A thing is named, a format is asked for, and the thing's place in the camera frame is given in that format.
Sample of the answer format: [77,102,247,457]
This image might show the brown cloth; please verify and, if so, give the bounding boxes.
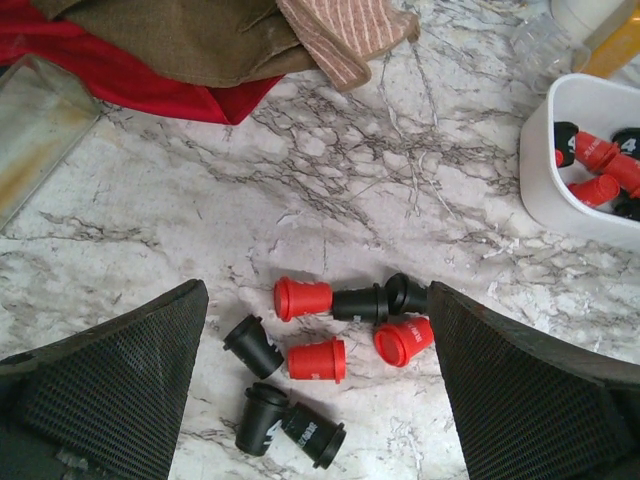
[32,0,317,88]

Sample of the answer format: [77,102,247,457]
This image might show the red cloth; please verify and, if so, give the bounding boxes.
[1,0,281,125]

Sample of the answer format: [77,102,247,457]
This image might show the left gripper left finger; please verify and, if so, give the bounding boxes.
[1,279,209,479]

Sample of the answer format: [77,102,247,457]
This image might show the red coffee capsule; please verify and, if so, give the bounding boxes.
[287,337,347,384]
[373,317,434,368]
[567,174,620,208]
[575,131,620,172]
[273,277,333,322]
[602,153,640,198]

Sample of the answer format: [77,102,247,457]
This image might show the pink striped cloth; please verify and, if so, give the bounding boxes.
[277,0,420,92]

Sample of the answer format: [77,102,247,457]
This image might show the glass tray edge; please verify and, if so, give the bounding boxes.
[0,54,101,226]

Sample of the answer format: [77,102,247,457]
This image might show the white rectangular storage basket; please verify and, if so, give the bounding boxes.
[518,72,640,250]

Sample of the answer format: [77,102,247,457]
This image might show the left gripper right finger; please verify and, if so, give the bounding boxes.
[428,282,639,479]

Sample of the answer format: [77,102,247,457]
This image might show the orange spice bottle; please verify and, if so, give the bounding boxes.
[574,1,639,79]

